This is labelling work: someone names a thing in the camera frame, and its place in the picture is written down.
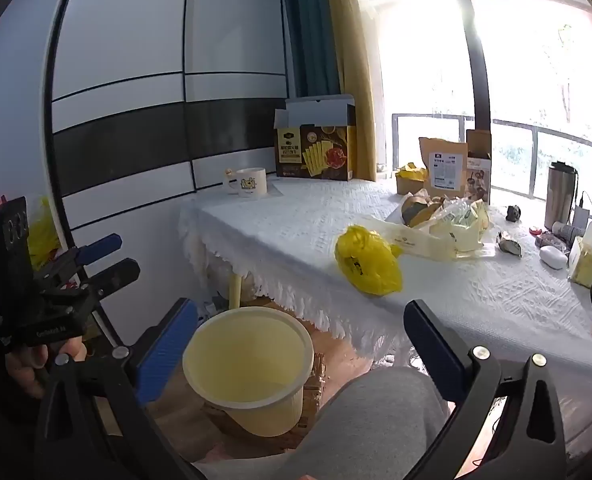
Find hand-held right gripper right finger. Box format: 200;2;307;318
403;299;569;480

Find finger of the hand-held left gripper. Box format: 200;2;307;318
33;233;123;286
41;258;142;311

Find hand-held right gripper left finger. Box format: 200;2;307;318
35;298;211;480

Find cream plastic bin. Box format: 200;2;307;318
182;307;315;437

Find yellow plastic bag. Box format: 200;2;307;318
334;225;404;297

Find silver wrapper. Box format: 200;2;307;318
496;231;523;258

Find clear snack packets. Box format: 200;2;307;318
428;199;490;253

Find dark brown wrapper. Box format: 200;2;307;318
401;194;444;228

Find person's left hand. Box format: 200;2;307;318
3;337;88;401

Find cream table leg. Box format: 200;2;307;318
228;272;243;311

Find person's leg in grey pants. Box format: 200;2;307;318
193;366;451;480

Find large clear plastic bag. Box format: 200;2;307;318
371;217;481;261

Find white printed mug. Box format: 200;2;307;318
233;167;268;200

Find cardboard box of yellow packets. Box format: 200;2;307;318
395;162;429;196

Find white lace tablecloth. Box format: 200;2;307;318
177;176;592;466

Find grey tube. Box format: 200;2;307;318
553;221;585;242

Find printed carton box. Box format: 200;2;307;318
466;129;492;204

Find brown paper pouch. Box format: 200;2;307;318
419;136;469;198

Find steel thermos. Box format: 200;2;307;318
544;161;580;231

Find black and white wardrobe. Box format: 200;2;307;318
43;0;299;233

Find brown cracker box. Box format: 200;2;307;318
274;94;357;182

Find balcony railing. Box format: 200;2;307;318
391;112;592;201

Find teal curtain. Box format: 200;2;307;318
276;0;341;98

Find yellow curtain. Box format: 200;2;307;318
322;0;391;181

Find black window frame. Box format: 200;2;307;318
443;0;491;133

